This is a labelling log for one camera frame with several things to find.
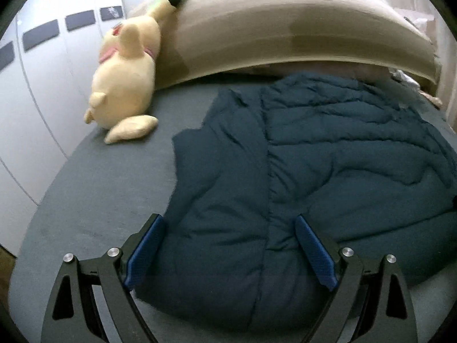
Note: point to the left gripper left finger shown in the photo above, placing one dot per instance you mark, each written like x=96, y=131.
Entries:
x=72, y=313

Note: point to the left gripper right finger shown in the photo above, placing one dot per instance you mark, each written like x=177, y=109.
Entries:
x=375, y=290

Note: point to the navy blue puffer jacket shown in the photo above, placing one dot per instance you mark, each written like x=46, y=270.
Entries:
x=349, y=157

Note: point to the pink pillow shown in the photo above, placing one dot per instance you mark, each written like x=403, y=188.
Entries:
x=356, y=71

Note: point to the yellow plush toy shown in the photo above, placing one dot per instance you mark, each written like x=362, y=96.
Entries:
x=123, y=84

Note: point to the clutter pile beside bed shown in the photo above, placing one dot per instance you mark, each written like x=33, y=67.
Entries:
x=426, y=24

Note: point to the wooden bed headboard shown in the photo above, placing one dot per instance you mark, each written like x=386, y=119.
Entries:
x=210, y=36

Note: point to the white wardrobe with dark handles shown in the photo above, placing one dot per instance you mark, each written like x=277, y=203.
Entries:
x=49, y=53

